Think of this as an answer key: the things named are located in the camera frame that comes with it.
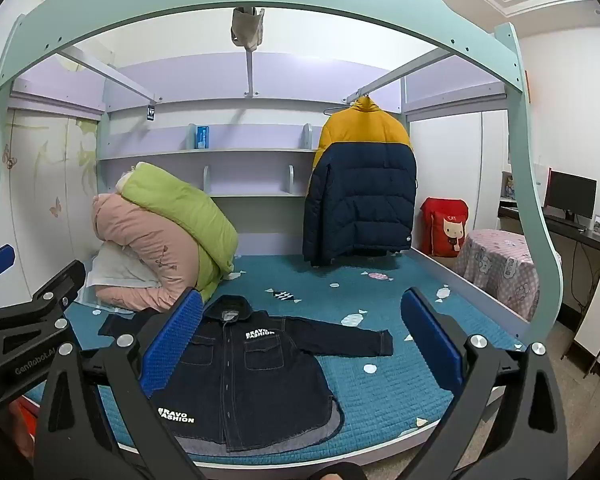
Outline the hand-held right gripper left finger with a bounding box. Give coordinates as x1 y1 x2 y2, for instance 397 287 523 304
32 287 211 480

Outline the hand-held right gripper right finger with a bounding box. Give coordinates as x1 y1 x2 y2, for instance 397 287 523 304
401 287 570 480

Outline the dark denim jacket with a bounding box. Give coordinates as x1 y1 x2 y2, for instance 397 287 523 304
98 295 395 453

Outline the clothes hanger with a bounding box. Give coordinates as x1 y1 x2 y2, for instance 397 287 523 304
324 91 368 113

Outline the white pillow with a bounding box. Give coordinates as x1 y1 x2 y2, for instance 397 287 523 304
75 245 161 306

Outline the white wardrobe with butterfly decals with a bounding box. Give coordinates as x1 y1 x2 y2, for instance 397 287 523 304
0 107 98 311

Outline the pink quilt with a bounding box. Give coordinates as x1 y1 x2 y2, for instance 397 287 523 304
91 192 216 316

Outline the grey patterned cloth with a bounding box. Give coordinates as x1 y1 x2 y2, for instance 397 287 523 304
454 229 540 322

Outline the teal quilted bed mat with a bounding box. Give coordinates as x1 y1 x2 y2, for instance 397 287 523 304
62 252 523 453

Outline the green quilt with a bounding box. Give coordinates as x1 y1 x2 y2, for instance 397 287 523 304
120 162 239 306

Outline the yellow and navy puffer jacket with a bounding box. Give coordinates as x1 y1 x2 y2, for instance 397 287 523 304
302 96 417 267

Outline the white board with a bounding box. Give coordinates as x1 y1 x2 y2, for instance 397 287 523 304
572 270 600 366

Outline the black desk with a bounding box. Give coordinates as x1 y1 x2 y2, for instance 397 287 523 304
497 200 600 263

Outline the black computer monitor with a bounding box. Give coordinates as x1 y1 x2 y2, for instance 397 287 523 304
542 170 597 223

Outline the beige canvas bag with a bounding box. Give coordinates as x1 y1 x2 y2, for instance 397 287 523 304
230 6 266 52

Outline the lavender wall shelf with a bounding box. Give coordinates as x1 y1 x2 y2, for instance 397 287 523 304
96 122 321 198

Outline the teal bunk bed frame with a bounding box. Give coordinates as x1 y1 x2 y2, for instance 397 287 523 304
0 0 563 456

